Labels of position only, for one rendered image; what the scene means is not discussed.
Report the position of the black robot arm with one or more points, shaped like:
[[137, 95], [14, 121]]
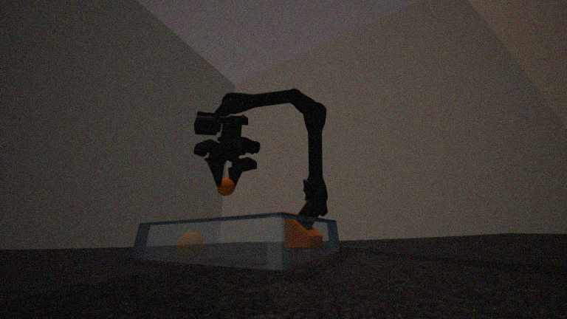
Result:
[[314, 114]]

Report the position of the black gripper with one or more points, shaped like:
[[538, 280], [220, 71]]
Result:
[[220, 153]]

